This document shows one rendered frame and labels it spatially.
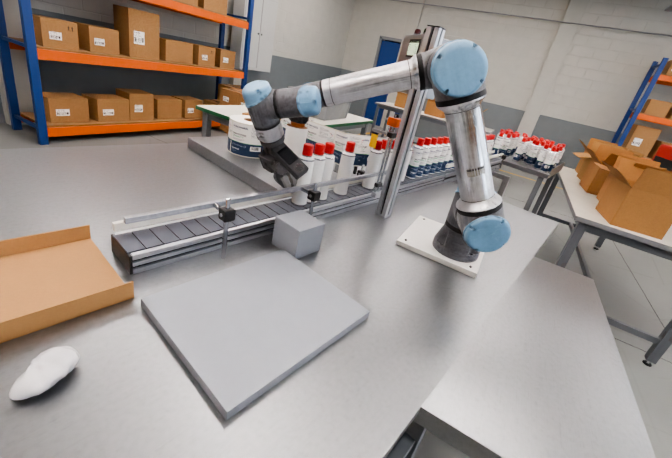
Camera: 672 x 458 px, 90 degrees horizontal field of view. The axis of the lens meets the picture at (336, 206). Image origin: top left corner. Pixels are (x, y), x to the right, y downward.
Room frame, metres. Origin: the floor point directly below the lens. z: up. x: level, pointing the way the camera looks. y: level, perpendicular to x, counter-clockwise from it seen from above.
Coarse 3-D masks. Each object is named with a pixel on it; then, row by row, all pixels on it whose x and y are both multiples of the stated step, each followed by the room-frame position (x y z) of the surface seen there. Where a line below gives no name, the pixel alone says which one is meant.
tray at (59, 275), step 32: (0, 256) 0.54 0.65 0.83; (32, 256) 0.57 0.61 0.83; (64, 256) 0.59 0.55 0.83; (96, 256) 0.61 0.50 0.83; (0, 288) 0.47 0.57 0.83; (32, 288) 0.48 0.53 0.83; (64, 288) 0.50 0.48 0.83; (96, 288) 0.52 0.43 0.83; (128, 288) 0.51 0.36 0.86; (0, 320) 0.40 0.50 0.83; (32, 320) 0.40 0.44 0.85; (64, 320) 0.43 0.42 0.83
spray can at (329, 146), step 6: (330, 144) 1.11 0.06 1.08; (330, 150) 1.11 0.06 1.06; (324, 156) 1.11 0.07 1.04; (330, 156) 1.11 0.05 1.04; (330, 162) 1.11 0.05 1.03; (324, 168) 1.10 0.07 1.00; (330, 168) 1.11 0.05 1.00; (324, 174) 1.10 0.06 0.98; (330, 174) 1.12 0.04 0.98; (324, 180) 1.10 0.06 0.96; (324, 186) 1.11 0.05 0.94; (324, 192) 1.11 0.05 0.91; (324, 198) 1.11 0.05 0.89
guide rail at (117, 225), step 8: (256, 200) 0.94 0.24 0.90; (264, 200) 0.96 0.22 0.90; (168, 216) 0.73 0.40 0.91; (176, 216) 0.74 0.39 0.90; (184, 216) 0.76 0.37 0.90; (112, 224) 0.63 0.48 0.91; (120, 224) 0.64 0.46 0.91; (128, 224) 0.65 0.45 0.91; (136, 224) 0.67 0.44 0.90; (144, 224) 0.68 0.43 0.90
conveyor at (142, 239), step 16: (432, 176) 1.80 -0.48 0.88; (352, 192) 1.27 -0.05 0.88; (368, 192) 1.31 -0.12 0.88; (256, 208) 0.94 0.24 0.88; (272, 208) 0.96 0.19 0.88; (288, 208) 0.99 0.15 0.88; (304, 208) 1.01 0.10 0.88; (176, 224) 0.74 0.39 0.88; (192, 224) 0.76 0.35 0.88; (208, 224) 0.78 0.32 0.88; (240, 224) 0.82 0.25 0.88; (128, 240) 0.63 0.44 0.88; (144, 240) 0.64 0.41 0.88; (160, 240) 0.66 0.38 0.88; (176, 240) 0.67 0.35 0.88
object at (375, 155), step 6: (378, 144) 1.35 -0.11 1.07; (372, 150) 1.35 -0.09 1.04; (378, 150) 1.35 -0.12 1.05; (372, 156) 1.34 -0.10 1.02; (378, 156) 1.34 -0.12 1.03; (372, 162) 1.34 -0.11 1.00; (378, 162) 1.35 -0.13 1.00; (366, 168) 1.36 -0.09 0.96; (372, 168) 1.34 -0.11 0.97; (378, 168) 1.36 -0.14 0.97; (366, 180) 1.34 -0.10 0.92; (372, 180) 1.34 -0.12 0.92; (366, 186) 1.34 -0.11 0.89; (372, 186) 1.35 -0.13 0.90
